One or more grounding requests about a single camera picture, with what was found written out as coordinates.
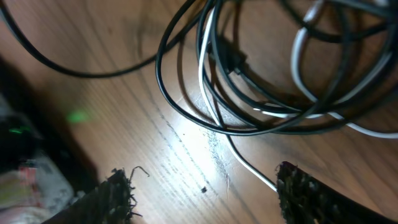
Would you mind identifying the white USB cable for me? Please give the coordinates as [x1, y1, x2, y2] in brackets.
[197, 0, 398, 192]

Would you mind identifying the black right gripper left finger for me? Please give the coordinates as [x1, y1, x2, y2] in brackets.
[43, 166, 147, 224]

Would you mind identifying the thick black USB cable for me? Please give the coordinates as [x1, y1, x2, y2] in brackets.
[155, 0, 398, 137]

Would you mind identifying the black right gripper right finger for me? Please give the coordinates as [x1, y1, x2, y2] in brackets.
[276, 161, 397, 224]

